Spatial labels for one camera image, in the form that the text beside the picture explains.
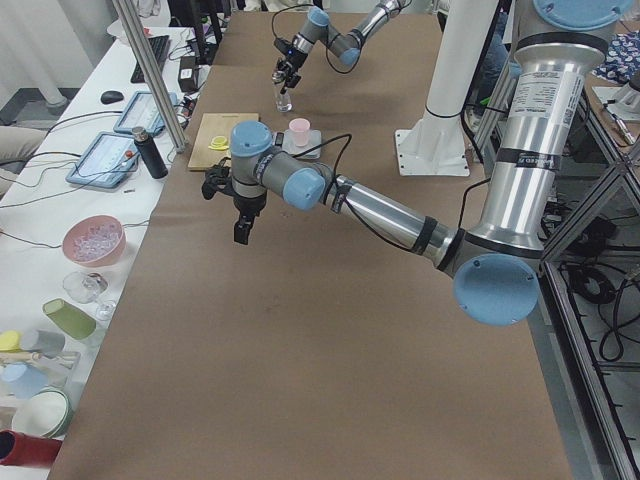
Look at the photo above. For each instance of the green plastic cup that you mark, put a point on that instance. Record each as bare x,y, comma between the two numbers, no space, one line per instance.
70,319

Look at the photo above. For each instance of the teach pendant tablet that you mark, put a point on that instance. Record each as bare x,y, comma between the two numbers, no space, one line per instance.
141,110
106,163

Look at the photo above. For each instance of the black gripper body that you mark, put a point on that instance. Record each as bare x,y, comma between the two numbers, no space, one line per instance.
290,61
248,204

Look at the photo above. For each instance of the pink bowl with ice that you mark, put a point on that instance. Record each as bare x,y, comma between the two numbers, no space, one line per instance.
95,241

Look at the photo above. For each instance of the aluminium frame post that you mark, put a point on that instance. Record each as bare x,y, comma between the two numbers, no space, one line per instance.
145,57

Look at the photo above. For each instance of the far teach pendant tablet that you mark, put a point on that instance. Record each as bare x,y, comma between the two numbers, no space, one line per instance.
141,110

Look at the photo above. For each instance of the black power adapter box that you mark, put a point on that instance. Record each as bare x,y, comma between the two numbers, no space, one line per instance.
188,75

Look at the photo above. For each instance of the grey plastic cup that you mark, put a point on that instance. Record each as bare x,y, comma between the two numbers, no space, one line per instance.
48,343

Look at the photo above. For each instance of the wooden rolling pin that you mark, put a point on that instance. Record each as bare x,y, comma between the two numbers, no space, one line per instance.
12,357

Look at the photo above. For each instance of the white green bowl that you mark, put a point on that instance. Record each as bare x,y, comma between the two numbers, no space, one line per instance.
47,414

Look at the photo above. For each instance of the brown table mat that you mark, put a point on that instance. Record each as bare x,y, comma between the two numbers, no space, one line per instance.
314,352

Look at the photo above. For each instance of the red cylinder cup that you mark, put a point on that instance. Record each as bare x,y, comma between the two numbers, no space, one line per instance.
20,449

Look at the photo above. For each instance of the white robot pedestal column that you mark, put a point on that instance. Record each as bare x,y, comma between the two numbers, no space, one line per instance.
435,145

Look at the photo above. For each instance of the silver digital kitchen scale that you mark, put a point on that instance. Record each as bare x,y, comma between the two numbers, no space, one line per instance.
310,151

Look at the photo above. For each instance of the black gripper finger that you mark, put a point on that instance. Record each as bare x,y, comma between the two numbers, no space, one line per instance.
246,225
292,79
280,71
239,230

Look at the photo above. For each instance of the near teach pendant tablet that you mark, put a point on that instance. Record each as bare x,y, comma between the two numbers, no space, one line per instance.
106,163

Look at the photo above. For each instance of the black thermos bottle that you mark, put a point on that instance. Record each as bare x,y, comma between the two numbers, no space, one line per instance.
149,152

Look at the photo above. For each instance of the yellow plastic cup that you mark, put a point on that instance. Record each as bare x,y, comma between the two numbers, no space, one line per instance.
10,341

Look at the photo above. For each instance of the clear wine glass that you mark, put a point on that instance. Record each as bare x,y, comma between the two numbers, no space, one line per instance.
86,288

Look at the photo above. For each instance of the pink plastic cup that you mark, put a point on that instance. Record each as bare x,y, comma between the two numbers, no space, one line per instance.
299,129

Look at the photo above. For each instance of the bamboo cutting board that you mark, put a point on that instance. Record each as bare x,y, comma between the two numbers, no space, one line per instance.
214,124

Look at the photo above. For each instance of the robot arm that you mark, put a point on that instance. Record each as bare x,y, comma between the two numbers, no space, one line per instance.
340,32
557,43

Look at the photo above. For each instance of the black computer mouse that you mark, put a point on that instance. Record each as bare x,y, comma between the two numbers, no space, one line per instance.
111,96

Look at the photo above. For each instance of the glass sauce bottle steel cap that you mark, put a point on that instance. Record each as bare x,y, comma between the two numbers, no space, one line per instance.
282,97

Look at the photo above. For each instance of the blue plastic cup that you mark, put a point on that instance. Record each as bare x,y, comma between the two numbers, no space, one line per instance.
24,380

